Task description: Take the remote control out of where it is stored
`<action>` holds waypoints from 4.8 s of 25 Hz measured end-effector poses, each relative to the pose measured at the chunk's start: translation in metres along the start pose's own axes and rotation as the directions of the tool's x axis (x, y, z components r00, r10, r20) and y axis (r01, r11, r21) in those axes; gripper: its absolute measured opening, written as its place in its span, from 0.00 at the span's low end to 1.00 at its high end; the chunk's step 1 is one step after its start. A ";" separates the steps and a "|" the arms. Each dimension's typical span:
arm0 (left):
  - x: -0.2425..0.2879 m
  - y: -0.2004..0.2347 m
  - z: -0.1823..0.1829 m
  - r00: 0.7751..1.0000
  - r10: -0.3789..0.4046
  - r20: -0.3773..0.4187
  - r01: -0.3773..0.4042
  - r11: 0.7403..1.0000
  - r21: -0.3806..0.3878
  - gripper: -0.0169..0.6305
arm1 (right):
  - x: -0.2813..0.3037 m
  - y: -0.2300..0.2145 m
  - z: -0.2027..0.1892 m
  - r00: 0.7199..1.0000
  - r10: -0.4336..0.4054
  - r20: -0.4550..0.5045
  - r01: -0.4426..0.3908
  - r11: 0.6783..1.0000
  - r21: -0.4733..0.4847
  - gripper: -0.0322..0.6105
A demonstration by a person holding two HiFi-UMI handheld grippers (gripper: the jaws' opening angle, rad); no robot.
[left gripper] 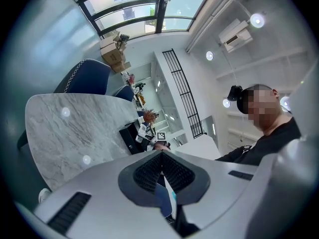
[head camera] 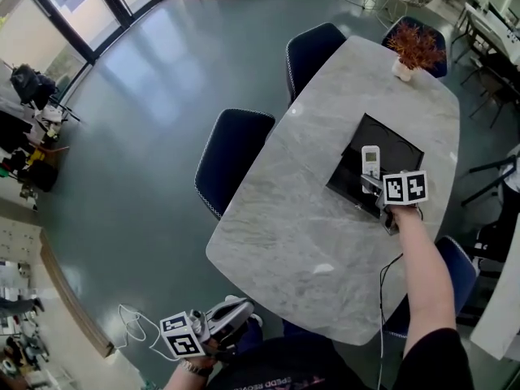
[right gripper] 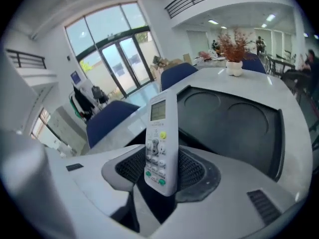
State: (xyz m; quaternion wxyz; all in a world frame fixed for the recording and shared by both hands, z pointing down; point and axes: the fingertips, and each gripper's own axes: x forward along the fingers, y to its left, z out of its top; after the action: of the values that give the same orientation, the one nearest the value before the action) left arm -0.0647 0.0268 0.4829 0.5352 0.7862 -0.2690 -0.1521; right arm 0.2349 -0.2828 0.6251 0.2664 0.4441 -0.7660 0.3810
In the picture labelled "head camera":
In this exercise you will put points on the dark office chair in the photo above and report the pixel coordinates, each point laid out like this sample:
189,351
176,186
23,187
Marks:
491,83

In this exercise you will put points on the person's left hand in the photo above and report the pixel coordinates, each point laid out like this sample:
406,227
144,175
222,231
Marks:
211,354

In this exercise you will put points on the white board panel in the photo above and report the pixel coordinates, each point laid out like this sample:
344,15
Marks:
497,311

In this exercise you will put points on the white plastic bag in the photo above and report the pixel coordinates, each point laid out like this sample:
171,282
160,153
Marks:
50,116

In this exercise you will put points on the person's left forearm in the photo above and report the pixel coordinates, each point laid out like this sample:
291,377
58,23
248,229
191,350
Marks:
178,382

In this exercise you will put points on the dark blue upholstered chair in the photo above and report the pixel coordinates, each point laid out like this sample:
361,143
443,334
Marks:
235,157
440,61
313,55
461,270

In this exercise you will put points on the black equipment stack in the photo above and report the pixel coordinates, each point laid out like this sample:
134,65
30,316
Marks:
12,130

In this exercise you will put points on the black equipment bag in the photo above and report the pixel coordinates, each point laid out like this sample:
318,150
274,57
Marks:
42,175

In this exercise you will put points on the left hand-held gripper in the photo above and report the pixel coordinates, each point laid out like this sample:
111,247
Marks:
183,339

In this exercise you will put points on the black framed glass window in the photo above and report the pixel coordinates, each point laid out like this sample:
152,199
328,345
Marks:
81,14

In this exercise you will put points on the yellow tool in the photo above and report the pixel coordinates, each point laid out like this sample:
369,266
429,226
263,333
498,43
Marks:
36,154

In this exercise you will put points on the white office desk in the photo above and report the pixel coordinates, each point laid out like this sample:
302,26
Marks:
493,27

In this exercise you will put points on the silver wristwatch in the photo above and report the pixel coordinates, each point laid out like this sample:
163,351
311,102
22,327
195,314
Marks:
193,368

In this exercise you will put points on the black metal chair frame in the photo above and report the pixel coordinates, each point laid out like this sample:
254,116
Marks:
487,181

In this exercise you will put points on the person's right forearm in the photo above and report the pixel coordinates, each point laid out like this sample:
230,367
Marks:
422,278

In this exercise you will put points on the black backpack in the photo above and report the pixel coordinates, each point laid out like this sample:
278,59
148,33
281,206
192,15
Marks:
26,81

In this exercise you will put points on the white perforated panel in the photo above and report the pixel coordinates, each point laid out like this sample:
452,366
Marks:
16,238

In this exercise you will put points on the white remote control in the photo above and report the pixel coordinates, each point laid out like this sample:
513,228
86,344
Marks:
370,159

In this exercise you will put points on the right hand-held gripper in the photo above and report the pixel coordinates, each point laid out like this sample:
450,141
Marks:
406,189

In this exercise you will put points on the person's black shirt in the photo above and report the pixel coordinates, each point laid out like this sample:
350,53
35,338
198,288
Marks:
304,364

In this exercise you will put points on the curved wooden edge strip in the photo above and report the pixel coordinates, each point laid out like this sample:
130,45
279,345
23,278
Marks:
69,287

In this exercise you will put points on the orange plant in white pot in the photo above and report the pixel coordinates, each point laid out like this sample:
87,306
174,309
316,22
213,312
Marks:
414,45

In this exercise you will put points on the black tray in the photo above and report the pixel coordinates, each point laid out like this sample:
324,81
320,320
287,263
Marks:
390,136

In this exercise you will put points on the person's white shoe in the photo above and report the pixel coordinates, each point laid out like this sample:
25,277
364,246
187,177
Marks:
256,319

